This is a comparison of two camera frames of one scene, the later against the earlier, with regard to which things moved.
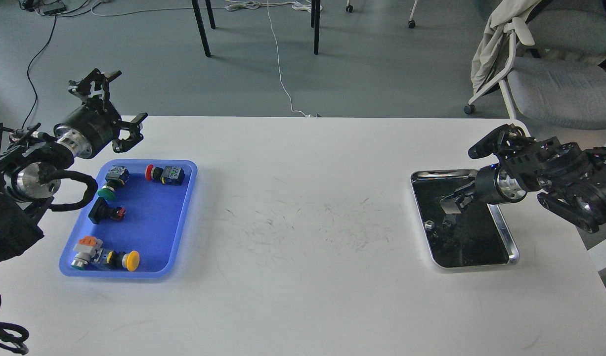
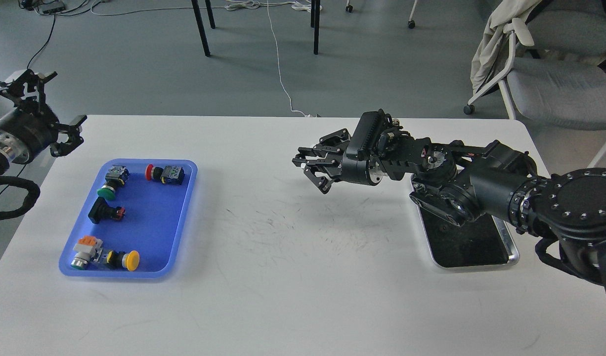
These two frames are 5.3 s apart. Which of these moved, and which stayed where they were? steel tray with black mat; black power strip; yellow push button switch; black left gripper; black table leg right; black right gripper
Moved: black right gripper; black left gripper
Stayed: yellow push button switch; steel tray with black mat; black power strip; black table leg right
